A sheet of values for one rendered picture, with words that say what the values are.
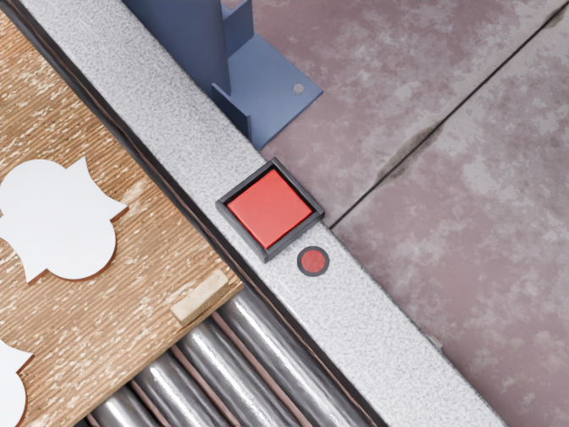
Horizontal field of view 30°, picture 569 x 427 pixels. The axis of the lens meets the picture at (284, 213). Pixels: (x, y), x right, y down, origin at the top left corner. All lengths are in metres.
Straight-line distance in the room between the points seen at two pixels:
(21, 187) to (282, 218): 0.25
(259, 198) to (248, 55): 1.15
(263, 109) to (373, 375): 1.18
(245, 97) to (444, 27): 0.44
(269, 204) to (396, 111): 1.12
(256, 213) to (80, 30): 0.28
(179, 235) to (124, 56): 0.22
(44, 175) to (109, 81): 0.13
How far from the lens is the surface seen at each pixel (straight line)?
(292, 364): 0.98
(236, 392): 0.98
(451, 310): 1.98
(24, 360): 0.99
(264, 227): 1.02
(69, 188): 1.03
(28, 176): 1.05
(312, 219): 1.01
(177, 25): 1.76
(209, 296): 0.96
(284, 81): 2.13
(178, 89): 1.10
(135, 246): 1.01
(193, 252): 1.00
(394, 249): 2.00
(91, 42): 1.14
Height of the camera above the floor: 1.88
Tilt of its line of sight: 68 degrees down
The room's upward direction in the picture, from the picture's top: 2 degrees counter-clockwise
